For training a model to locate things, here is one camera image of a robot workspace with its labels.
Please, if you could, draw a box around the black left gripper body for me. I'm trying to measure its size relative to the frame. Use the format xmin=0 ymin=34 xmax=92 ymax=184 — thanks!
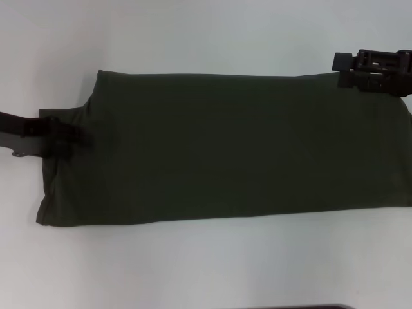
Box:
xmin=0 ymin=110 xmax=56 ymax=159

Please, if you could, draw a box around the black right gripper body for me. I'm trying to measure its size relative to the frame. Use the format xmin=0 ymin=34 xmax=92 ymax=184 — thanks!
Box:
xmin=384 ymin=48 xmax=412 ymax=98

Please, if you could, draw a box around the dark green FREE t-shirt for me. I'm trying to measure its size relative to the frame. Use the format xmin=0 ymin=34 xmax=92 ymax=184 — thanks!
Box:
xmin=34 ymin=68 xmax=412 ymax=230

